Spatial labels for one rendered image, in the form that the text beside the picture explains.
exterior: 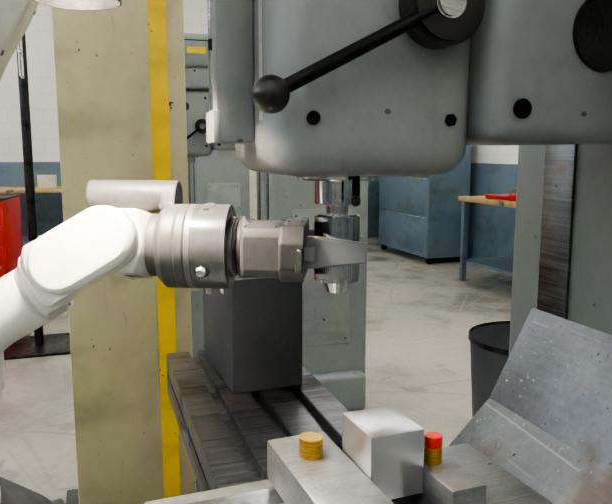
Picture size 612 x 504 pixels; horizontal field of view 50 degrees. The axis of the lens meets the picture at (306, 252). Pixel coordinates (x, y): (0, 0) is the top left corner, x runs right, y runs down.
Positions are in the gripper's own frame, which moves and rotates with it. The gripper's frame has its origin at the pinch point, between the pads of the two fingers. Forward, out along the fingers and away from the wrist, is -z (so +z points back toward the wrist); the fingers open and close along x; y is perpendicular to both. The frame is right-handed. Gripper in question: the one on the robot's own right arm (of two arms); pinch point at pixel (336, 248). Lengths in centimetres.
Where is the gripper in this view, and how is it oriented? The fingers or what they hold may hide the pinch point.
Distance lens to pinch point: 68.8
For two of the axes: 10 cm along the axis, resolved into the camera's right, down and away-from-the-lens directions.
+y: -0.1, 9.9, 1.5
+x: 0.5, -1.5, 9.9
